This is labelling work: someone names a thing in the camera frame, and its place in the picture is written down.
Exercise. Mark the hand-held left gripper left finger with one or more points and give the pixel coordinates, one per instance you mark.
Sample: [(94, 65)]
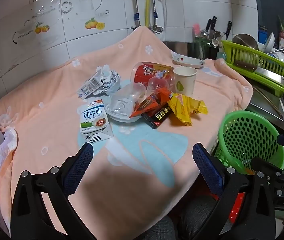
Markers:
[(80, 167)]

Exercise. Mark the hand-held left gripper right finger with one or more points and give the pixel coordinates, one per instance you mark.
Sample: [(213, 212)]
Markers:
[(206, 165)]

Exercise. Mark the green plastic basket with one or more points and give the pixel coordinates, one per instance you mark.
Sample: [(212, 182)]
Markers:
[(251, 135)]

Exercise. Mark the clear plastic bottle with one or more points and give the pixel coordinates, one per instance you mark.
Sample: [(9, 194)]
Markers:
[(127, 100)]

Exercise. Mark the white paper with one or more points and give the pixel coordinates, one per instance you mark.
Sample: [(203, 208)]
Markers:
[(110, 81)]

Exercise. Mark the wooden chopsticks pair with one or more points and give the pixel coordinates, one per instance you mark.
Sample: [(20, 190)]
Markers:
[(269, 100)]

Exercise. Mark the white green milk carton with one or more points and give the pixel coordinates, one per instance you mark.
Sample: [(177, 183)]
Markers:
[(94, 120)]

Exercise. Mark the red plastic stool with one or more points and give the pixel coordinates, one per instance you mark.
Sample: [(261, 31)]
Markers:
[(236, 207)]

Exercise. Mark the orange printed blanket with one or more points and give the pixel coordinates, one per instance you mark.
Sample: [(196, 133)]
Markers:
[(57, 120)]

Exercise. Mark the person's grey trouser leg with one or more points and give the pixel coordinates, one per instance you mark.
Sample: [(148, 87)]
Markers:
[(196, 217)]

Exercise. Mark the yellow snack wrapper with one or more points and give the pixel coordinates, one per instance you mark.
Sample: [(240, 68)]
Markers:
[(184, 107)]

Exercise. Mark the white plastic lid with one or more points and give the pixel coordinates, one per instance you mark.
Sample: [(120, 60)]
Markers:
[(122, 118)]

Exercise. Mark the black cigarette box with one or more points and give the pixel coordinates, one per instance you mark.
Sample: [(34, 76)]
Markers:
[(158, 116)]

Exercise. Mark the green dish rack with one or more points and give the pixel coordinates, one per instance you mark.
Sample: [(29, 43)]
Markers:
[(271, 66)]

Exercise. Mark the flattened grey white carton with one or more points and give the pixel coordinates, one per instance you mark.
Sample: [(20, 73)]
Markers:
[(90, 85)]

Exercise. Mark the orange snack wrapper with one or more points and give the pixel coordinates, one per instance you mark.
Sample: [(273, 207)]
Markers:
[(144, 107)]

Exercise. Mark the white paper cup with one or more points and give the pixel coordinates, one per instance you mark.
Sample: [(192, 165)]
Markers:
[(184, 80)]

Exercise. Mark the clear plastic cup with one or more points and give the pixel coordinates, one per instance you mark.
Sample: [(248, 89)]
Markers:
[(157, 83)]

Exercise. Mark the white bowl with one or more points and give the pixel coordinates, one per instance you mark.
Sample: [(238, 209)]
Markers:
[(269, 42)]

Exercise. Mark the white ceramic dish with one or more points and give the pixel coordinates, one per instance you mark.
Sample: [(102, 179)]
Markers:
[(188, 61)]

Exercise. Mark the teal bottle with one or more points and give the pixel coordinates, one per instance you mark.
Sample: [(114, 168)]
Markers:
[(221, 55)]

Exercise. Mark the steel bowl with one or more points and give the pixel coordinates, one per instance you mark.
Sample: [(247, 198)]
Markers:
[(244, 41)]

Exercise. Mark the blue jar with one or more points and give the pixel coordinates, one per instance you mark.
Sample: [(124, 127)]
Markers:
[(262, 33)]

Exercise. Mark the red label plastic jar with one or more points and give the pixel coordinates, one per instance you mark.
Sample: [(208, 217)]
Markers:
[(144, 72)]

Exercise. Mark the dark green utensil holder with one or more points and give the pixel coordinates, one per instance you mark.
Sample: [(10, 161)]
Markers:
[(203, 47)]

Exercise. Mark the steel ladle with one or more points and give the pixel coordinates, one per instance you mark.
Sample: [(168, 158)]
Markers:
[(203, 33)]

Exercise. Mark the pink brush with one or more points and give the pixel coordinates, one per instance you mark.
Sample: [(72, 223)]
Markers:
[(196, 30)]

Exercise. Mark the metal water pipe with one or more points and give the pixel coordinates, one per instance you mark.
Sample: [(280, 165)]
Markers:
[(135, 5)]

